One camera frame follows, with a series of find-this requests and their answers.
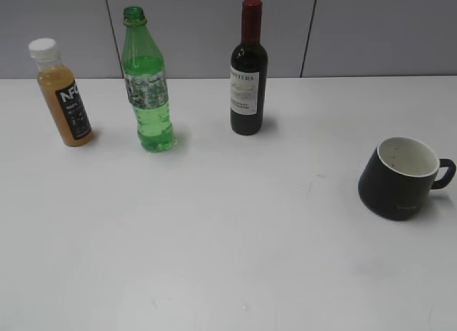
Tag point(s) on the orange juice bottle white cap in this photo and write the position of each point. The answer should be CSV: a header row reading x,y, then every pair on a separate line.
x,y
61,94

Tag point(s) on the black mug white interior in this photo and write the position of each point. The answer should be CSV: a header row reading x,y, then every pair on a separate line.
x,y
399,176

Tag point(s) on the red wine bottle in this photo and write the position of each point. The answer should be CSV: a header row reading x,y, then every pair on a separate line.
x,y
248,73

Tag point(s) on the green sprite bottle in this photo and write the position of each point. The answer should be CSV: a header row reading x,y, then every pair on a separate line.
x,y
145,79

